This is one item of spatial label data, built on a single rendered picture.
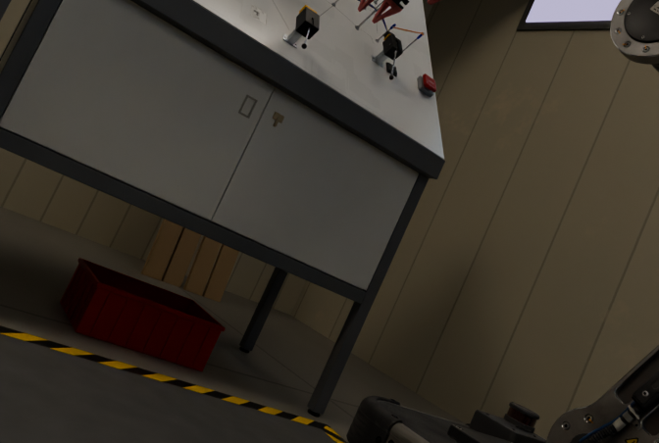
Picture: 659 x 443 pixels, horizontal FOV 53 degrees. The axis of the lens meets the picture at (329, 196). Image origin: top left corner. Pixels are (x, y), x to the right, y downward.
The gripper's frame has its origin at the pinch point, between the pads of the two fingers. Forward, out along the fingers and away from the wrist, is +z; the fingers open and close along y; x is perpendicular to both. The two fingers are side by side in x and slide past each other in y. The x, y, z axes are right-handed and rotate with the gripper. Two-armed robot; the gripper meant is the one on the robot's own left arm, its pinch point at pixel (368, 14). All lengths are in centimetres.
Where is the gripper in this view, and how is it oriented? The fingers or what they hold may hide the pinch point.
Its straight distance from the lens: 175.3
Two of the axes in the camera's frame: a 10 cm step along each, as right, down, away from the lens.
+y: -7.0, -3.8, -6.0
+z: -6.5, 6.9, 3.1
